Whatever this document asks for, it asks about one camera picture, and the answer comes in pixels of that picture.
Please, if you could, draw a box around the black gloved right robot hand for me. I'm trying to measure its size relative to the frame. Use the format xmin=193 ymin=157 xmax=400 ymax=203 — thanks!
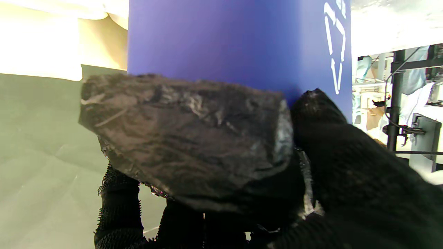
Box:
xmin=94 ymin=88 xmax=443 ymax=249

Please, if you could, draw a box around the black plastic garbage bag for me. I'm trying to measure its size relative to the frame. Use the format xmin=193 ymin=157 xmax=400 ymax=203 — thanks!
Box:
xmin=78 ymin=73 xmax=295 ymax=215

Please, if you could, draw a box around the blue plastic recycling bin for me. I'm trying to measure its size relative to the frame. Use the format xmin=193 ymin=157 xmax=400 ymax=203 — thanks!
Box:
xmin=127 ymin=0 xmax=353 ymax=125

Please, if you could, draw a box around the black metal equipment stand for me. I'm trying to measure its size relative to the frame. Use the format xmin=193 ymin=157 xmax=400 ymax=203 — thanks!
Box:
xmin=382 ymin=45 xmax=443 ymax=156

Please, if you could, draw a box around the beige sofa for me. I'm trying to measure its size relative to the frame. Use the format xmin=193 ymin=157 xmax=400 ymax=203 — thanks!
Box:
xmin=0 ymin=0 xmax=128 ymax=82

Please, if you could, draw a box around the grey metal bracket plate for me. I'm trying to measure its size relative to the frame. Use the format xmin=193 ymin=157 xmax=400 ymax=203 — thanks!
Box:
xmin=409 ymin=112 xmax=442 ymax=173

